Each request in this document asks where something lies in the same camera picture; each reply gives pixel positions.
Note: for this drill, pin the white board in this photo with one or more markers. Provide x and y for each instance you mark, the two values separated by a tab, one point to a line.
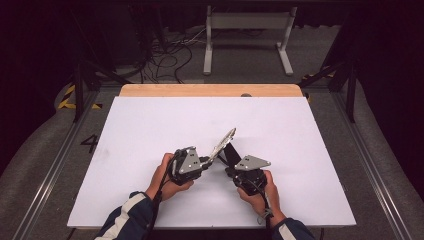
160	126

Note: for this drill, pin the person's left hand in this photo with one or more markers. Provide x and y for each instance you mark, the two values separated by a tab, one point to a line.
166	186

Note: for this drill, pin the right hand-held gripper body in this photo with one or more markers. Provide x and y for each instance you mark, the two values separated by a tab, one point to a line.
250	173

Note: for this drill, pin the aluminium floor rail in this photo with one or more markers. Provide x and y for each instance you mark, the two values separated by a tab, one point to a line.
50	176
370	160

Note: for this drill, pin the person's right hand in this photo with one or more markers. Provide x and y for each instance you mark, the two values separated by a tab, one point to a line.
263	203

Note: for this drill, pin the grey table grommet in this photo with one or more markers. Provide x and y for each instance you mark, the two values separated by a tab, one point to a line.
246	95

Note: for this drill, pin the black metal frame stand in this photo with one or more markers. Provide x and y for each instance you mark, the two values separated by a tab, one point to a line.
78	96
350	93

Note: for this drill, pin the wooden table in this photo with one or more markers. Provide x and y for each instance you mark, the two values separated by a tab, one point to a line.
186	90

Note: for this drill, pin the white metal stand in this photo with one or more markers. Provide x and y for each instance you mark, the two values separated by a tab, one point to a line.
248	20

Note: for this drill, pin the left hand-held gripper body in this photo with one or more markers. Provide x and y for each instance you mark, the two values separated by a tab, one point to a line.
188	163

